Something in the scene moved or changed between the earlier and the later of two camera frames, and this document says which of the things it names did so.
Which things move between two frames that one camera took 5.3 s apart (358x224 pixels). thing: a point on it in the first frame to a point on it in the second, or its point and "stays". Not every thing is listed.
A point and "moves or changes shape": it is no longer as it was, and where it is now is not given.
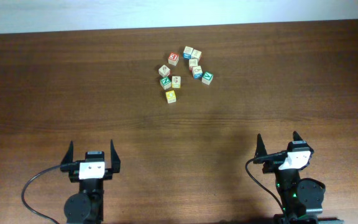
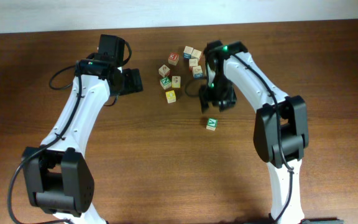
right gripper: (268, 167) to (217, 101)
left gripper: (66, 163) to (134, 82)
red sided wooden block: (192, 63) stays
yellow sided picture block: (176, 81) stays
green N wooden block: (165, 83) stays
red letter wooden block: (173, 58) stays
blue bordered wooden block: (197, 72) stays
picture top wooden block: (164, 71) stays
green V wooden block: (207, 78) moves or changes shape
